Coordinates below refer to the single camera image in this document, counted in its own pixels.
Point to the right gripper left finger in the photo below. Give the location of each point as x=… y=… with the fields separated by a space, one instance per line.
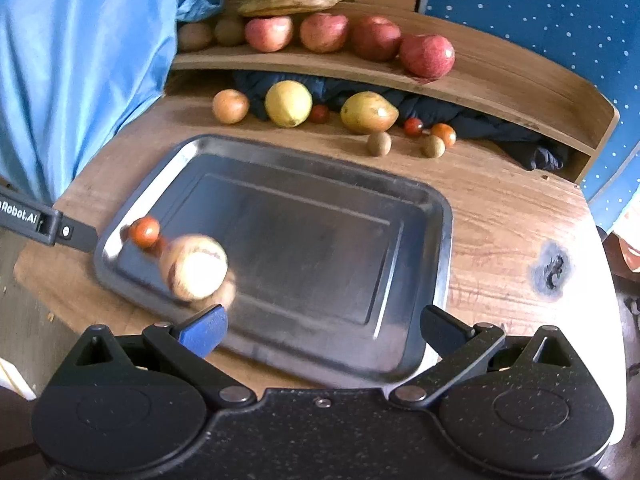
x=181 y=350

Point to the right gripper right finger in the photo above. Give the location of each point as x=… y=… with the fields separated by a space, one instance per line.
x=464 y=352

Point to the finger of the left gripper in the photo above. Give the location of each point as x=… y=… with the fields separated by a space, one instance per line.
x=75 y=234

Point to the small orange tomato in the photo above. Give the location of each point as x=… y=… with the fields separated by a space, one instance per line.
x=144 y=232

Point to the red cherry tomato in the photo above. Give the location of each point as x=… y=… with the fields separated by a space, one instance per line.
x=319 y=114
x=413 y=127

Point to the metal tray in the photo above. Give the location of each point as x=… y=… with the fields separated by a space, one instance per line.
x=333 y=263

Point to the light blue curtain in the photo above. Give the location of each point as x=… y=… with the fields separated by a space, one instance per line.
x=73 y=73

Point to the small brown longan right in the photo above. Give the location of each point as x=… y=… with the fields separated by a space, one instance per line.
x=432 y=146

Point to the small brown longan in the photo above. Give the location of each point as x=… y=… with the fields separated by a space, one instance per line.
x=432 y=146
x=379 y=144

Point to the orange round apple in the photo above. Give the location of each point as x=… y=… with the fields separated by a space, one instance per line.
x=230 y=106

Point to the orange cherry tomato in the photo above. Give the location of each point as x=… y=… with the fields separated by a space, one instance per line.
x=445 y=133

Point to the small brown longan left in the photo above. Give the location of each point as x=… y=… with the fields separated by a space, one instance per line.
x=379 y=144

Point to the dark blue jacket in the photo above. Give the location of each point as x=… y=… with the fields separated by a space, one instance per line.
x=530 y=149

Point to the brown kiwi left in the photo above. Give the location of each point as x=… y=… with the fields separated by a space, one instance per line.
x=194 y=37

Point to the brown kiwi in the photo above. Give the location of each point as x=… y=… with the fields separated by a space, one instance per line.
x=229 y=32
x=194 y=37

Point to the yellow green pear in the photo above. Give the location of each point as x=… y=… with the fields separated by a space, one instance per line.
x=368 y=112

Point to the yellow lemon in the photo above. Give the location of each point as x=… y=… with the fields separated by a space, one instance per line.
x=288 y=103

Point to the brown kiwi right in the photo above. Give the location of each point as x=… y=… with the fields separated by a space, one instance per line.
x=229 y=32

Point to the curved wooden shelf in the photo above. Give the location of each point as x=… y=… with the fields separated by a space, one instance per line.
x=490 y=75

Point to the red apple far left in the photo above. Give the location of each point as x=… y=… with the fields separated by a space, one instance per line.
x=268 y=35

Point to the red apple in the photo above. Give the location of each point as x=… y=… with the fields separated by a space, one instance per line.
x=324 y=32
x=427 y=56
x=375 y=38
x=268 y=35

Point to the red apple far right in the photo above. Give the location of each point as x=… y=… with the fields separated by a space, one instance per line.
x=427 y=56

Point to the blue dotted fabric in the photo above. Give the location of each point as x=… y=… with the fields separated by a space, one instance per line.
x=596 y=39

